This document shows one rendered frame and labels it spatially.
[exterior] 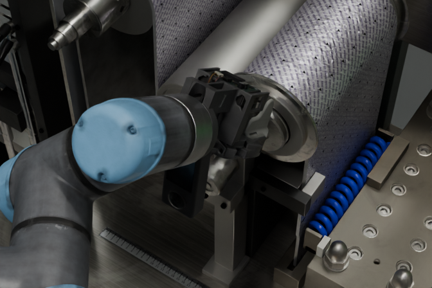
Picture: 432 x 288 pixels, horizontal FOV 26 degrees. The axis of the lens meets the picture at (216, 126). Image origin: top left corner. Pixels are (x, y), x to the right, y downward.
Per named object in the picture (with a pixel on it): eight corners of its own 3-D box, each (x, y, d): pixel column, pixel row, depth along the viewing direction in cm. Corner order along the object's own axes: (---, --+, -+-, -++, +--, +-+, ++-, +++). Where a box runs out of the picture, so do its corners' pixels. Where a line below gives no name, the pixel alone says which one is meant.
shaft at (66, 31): (43, 50, 118) (39, 32, 115) (73, 22, 121) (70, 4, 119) (62, 60, 117) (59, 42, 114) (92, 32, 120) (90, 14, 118)
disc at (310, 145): (218, 130, 128) (218, 56, 117) (220, 128, 128) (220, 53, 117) (312, 179, 123) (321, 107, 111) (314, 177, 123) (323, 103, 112)
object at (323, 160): (295, 235, 136) (305, 158, 121) (371, 130, 148) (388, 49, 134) (298, 236, 136) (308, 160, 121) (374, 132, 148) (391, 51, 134)
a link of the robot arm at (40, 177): (-22, 241, 88) (65, 200, 84) (-9, 146, 95) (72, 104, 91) (36, 274, 93) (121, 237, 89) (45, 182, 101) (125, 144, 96)
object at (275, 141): (233, 134, 123) (234, 98, 117) (241, 125, 124) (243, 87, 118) (281, 161, 120) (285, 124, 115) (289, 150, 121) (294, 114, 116)
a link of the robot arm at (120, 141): (48, 123, 86) (120, 86, 82) (112, 114, 96) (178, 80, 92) (80, 202, 85) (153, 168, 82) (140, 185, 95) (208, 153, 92)
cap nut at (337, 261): (317, 264, 132) (321, 247, 128) (330, 245, 134) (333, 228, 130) (341, 277, 130) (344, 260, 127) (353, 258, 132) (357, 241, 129)
